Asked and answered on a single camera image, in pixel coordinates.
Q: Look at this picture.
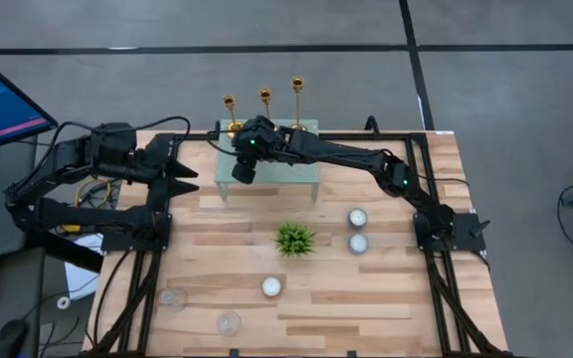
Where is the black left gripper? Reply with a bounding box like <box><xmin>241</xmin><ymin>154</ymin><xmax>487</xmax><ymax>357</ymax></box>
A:
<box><xmin>130</xmin><ymin>131</ymin><xmax>201</xmax><ymax>216</ymax></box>

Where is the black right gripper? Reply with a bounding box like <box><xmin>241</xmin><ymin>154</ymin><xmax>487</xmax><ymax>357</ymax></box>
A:
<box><xmin>230</xmin><ymin>115</ymin><xmax>293</xmax><ymax>168</ymax></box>

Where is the medium brass candlestick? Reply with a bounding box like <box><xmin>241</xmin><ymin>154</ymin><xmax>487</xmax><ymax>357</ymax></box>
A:
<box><xmin>259</xmin><ymin>88</ymin><xmax>274</xmax><ymax>120</ymax></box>

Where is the short brass candlestick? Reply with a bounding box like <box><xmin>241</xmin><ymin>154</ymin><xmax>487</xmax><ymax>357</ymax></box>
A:
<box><xmin>222</xmin><ymin>94</ymin><xmax>247</xmax><ymax>139</ymax></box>

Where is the tall brass candlestick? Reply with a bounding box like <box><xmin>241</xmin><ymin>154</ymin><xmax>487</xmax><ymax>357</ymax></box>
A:
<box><xmin>289</xmin><ymin>76</ymin><xmax>312</xmax><ymax>133</ymax></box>

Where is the ribbed glass candle holder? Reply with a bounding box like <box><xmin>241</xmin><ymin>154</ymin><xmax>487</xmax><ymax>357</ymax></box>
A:
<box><xmin>156</xmin><ymin>286</ymin><xmax>189</xmax><ymax>313</ymax></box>
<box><xmin>215</xmin><ymin>310</ymin><xmax>244</xmax><ymax>338</ymax></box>

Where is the light blue patterned candle tin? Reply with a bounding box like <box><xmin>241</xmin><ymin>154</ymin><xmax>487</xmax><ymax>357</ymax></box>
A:
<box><xmin>348</xmin><ymin>233</ymin><xmax>370</xmax><ymax>256</ymax></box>

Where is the orange patterned candle tin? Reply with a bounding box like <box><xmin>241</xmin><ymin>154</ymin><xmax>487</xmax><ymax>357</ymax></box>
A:
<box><xmin>261</xmin><ymin>275</ymin><xmax>284</xmax><ymax>299</ymax></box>

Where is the pale green metal shelf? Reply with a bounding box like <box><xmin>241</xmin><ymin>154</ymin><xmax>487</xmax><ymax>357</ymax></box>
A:
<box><xmin>214</xmin><ymin>117</ymin><xmax>321</xmax><ymax>203</ymax></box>

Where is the green artificial plant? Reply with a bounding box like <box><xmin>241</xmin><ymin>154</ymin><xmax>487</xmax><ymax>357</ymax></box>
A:
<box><xmin>274</xmin><ymin>222</ymin><xmax>317</xmax><ymax>259</ymax></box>

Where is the white paper sheet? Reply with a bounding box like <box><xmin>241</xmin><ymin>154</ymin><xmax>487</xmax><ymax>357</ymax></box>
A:
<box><xmin>64</xmin><ymin>232</ymin><xmax>104</xmax><ymax>301</ymax></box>

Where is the black computer mouse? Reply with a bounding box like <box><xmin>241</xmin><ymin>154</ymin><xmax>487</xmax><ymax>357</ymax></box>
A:
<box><xmin>0</xmin><ymin>318</ymin><xmax>30</xmax><ymax>358</ymax></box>

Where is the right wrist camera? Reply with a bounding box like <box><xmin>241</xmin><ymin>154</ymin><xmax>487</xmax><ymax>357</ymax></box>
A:
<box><xmin>230</xmin><ymin>158</ymin><xmax>259</xmax><ymax>186</ymax></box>

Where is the black aluminium table frame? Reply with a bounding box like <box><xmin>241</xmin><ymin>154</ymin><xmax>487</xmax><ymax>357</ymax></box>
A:
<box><xmin>82</xmin><ymin>116</ymin><xmax>514</xmax><ymax>358</ymax></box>

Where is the yellow cable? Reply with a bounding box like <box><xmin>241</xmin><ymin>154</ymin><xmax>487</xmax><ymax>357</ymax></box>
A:
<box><xmin>61</xmin><ymin>177</ymin><xmax>113</xmax><ymax>236</ymax></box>

